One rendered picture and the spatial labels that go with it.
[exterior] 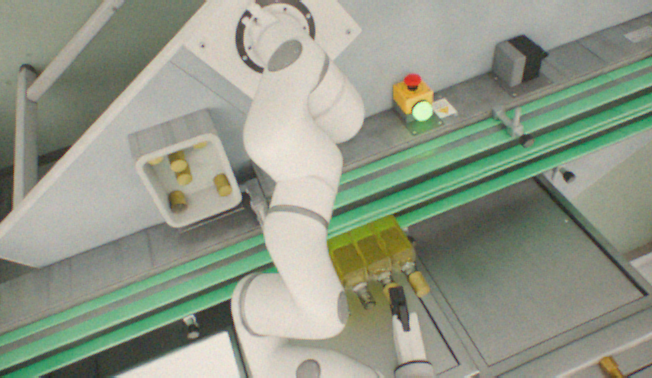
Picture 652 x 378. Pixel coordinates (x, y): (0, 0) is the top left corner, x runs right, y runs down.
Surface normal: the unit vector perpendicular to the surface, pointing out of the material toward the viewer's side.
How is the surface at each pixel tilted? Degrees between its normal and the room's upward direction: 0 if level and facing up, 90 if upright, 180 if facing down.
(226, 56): 5
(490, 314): 91
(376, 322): 90
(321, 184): 58
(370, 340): 91
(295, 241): 77
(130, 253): 90
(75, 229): 0
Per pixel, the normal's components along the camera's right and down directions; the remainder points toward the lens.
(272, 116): -0.44, -0.46
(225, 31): 0.36, 0.60
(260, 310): -0.58, 0.04
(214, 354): -0.14, -0.66
